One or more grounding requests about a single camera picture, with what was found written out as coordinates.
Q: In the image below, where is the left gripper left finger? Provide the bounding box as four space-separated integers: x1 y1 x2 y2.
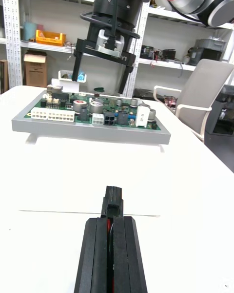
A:
74 216 108 293

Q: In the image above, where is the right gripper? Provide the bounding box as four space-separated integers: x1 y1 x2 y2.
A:
72 38 137 94

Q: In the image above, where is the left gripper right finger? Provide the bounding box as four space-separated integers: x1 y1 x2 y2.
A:
113 216 148 293

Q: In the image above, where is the red black green cable bundle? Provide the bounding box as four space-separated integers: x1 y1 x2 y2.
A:
100 185 124 293

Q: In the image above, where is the small white box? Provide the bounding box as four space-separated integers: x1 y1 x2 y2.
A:
50 69 88 94

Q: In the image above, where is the white shelf with goods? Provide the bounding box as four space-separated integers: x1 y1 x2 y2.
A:
0 0 147 98
133 2 234 98

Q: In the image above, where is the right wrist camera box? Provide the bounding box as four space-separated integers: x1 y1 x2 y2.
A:
96 29 125 57

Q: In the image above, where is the green circuit board grey frame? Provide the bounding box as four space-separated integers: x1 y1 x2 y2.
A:
11 84 171 145

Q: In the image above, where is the grey chair white frame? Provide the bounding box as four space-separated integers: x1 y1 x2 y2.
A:
153 58 234 143

